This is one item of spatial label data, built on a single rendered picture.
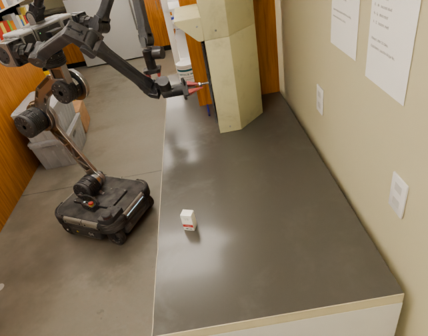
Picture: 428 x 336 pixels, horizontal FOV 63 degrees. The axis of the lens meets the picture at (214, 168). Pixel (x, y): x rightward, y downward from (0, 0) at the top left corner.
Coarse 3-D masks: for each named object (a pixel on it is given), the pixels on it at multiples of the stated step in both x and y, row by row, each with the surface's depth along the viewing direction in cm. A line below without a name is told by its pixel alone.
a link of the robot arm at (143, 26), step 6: (132, 0) 191; (138, 0) 190; (138, 6) 191; (144, 6) 193; (138, 12) 192; (144, 12) 192; (138, 18) 193; (144, 18) 192; (138, 24) 194; (144, 24) 192; (138, 30) 194; (144, 30) 193; (150, 30) 196; (138, 36) 195; (144, 36) 194; (150, 36) 197; (150, 42) 196
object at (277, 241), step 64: (192, 128) 190; (256, 128) 179; (192, 192) 145; (256, 192) 139; (320, 192) 133; (192, 256) 117; (256, 256) 113; (320, 256) 109; (192, 320) 98; (256, 320) 96
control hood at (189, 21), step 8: (176, 8) 172; (184, 8) 169; (192, 8) 166; (176, 16) 157; (184, 16) 154; (192, 16) 152; (176, 24) 149; (184, 24) 149; (192, 24) 149; (200, 24) 150; (192, 32) 151; (200, 32) 151; (200, 40) 153
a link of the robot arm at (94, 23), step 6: (102, 0) 199; (108, 0) 197; (102, 6) 200; (108, 6) 199; (102, 12) 201; (108, 12) 202; (96, 18) 201; (102, 18) 202; (108, 18) 205; (90, 24) 204; (96, 24) 202; (108, 24) 209; (96, 30) 203; (108, 30) 210
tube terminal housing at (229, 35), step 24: (216, 0) 145; (240, 0) 152; (216, 24) 150; (240, 24) 157; (216, 48) 156; (240, 48) 162; (216, 72) 162; (240, 72) 166; (216, 96) 169; (240, 96) 172; (240, 120) 177
